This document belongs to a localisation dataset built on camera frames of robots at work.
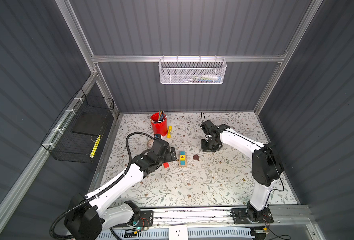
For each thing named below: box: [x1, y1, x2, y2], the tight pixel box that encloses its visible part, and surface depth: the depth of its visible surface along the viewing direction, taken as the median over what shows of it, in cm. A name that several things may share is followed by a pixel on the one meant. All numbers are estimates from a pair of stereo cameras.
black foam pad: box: [72, 112, 109, 136], surface depth 77 cm
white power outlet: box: [168, 224, 189, 240], surface depth 68 cm
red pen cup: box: [150, 112, 168, 137], surface depth 104 cm
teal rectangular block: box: [179, 151, 186, 166], surface depth 92 cm
